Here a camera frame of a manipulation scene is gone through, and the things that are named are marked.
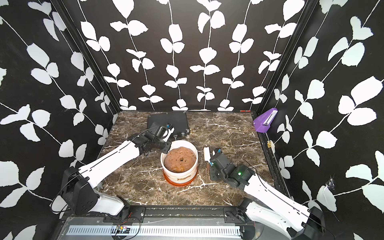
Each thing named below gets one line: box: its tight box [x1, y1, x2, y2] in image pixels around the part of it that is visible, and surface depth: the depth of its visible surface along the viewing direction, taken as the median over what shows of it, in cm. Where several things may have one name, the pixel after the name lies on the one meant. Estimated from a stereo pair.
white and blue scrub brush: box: [203, 146, 213, 167], surface depth 83 cm
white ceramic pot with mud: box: [160, 140, 198, 183], surface depth 83 cm
